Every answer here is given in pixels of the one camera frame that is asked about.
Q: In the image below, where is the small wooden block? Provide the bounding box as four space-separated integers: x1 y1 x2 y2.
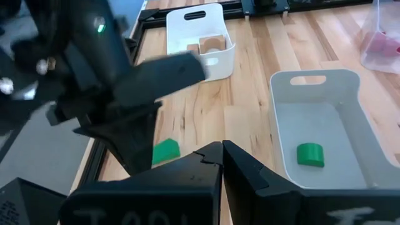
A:
186 43 201 55

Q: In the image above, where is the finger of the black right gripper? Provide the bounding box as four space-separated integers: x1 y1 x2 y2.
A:
73 101 163 176
114 51 207 107

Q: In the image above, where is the white plastic bin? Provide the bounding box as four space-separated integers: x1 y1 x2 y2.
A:
269 68 400 191
166 2 236 83

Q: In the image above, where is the black vented box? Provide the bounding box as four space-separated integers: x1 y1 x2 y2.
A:
0 177 68 225

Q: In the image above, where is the red block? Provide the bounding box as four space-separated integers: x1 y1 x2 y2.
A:
364 30 400 63

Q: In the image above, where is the clear plastic bin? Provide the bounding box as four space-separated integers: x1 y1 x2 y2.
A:
359 0 400 75

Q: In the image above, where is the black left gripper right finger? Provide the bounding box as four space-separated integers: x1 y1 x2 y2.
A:
222 139 400 225

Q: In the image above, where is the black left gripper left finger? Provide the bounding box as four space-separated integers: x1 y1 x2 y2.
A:
59 141 224 225

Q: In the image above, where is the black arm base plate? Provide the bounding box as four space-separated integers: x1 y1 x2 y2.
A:
240 0 291 17

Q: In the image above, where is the wooden arch block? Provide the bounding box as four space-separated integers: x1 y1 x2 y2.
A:
199 34 227 54

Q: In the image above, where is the green rounded block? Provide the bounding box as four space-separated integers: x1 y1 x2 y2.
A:
296 142 326 168

